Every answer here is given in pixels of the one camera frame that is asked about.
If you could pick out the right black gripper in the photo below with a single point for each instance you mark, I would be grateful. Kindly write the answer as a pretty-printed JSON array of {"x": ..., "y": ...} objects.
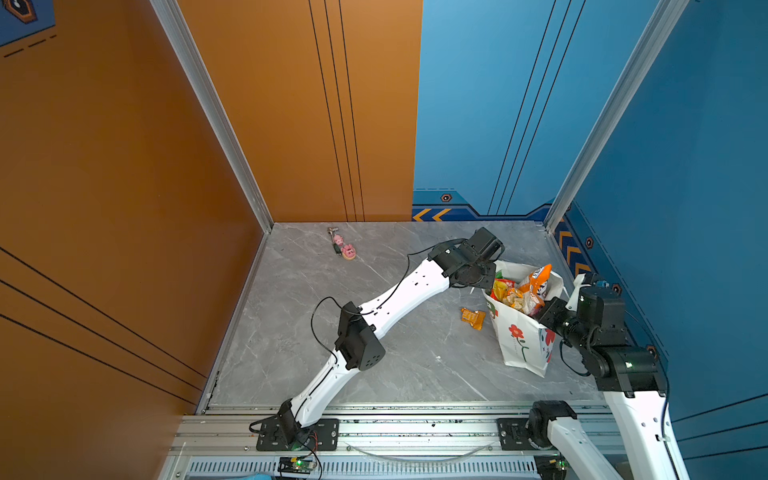
[{"x": 547, "y": 313}]

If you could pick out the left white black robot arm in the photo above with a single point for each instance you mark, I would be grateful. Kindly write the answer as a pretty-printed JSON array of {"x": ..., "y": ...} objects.
[{"x": 361, "y": 328}]

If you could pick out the aluminium mounting rail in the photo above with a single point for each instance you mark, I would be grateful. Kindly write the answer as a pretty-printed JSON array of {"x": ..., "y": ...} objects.
[{"x": 399, "y": 441}]

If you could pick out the green circuit board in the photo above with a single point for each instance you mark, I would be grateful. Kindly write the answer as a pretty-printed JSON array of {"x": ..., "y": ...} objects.
[{"x": 296, "y": 466}]

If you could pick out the orange cone snack packet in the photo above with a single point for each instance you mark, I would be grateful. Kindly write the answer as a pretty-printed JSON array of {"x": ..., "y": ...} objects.
[{"x": 474, "y": 318}]

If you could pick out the white floral paper bag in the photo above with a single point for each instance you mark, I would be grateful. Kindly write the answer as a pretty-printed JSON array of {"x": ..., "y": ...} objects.
[{"x": 523, "y": 341}]

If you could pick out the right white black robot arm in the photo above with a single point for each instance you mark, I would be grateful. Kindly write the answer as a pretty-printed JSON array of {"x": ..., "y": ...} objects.
[{"x": 631, "y": 379}]

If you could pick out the orange snack bag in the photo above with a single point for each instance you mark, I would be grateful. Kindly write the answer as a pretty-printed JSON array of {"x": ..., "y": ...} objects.
[{"x": 533, "y": 290}]

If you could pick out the small orange snack packet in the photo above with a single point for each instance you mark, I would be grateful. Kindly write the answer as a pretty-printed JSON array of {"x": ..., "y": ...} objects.
[{"x": 516, "y": 299}]

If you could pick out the red yellow snack packet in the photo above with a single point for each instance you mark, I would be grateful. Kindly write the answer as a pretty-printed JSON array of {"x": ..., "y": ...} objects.
[{"x": 502, "y": 288}]

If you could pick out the pink keychain toy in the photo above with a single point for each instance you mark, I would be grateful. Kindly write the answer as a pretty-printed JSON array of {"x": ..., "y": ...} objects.
[{"x": 340, "y": 246}]

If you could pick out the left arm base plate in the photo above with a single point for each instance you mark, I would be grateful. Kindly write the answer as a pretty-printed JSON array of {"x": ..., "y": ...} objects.
[{"x": 271, "y": 436}]

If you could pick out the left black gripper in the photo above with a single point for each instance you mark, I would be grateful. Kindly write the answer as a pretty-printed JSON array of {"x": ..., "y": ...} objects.
[{"x": 487, "y": 281}]

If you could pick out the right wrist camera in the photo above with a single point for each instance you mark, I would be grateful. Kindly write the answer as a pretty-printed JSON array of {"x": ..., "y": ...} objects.
[{"x": 581, "y": 282}]

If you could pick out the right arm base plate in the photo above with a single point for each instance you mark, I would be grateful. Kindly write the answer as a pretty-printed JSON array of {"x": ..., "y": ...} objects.
[{"x": 514, "y": 435}]

